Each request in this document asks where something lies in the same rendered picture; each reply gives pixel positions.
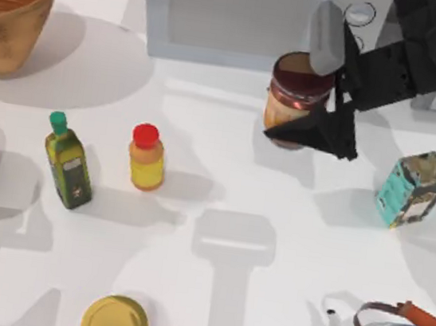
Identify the dark red lidded jar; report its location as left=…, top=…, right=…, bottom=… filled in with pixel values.
left=260, top=48, right=340, bottom=155

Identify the large microwave knob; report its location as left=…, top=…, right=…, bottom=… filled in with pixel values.
left=343, top=0, right=379, bottom=30

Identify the teal and black carton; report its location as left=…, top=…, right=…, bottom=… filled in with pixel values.
left=371, top=143, right=436, bottom=237

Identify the pale microwave oven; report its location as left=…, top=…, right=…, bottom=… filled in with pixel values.
left=132, top=0, right=390, bottom=88

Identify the yellow bottle with red cap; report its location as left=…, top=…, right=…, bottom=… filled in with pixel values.
left=123, top=120, right=173, bottom=195

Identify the green bottle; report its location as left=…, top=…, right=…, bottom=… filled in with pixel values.
left=36, top=109, right=104, bottom=213

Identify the can with golden lid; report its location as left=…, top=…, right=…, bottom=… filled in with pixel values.
left=80, top=290, right=155, bottom=326

